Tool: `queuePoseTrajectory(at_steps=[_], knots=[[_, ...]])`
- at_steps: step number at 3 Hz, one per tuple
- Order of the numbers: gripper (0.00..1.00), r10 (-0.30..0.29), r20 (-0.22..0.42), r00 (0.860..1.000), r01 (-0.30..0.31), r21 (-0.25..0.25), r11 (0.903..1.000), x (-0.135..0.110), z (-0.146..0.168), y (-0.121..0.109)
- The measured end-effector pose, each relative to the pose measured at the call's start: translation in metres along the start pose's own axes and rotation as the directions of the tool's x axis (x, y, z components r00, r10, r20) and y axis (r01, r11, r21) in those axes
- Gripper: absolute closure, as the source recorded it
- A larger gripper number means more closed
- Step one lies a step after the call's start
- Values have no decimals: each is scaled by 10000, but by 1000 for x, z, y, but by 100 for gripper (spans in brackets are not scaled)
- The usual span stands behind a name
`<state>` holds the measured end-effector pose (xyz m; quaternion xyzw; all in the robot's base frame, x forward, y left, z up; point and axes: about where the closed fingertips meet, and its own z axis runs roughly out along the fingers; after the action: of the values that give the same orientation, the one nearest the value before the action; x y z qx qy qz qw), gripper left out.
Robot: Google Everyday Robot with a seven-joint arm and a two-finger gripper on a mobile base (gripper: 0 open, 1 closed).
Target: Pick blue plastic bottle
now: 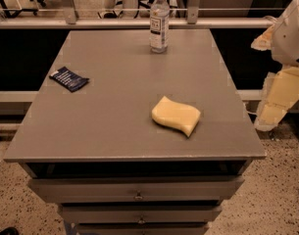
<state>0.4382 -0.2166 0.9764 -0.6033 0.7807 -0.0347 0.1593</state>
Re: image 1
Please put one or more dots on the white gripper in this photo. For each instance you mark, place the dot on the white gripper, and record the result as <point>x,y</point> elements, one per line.
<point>290,43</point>

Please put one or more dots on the clear plastic water bottle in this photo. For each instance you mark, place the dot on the clear plastic water bottle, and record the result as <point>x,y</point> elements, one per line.
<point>159,26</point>

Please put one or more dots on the yellow curved sponge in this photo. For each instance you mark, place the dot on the yellow curved sponge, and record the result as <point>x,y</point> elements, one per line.
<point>176,115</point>

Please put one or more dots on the grey drawer cabinet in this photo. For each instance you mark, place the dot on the grey drawer cabinet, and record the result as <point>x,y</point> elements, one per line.
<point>111,169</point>

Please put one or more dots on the dark blue snack packet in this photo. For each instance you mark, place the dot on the dark blue snack packet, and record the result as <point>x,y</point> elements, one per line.
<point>68,79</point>

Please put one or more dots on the grey metal railing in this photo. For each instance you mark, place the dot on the grey metal railing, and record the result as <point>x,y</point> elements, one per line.
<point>67,16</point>

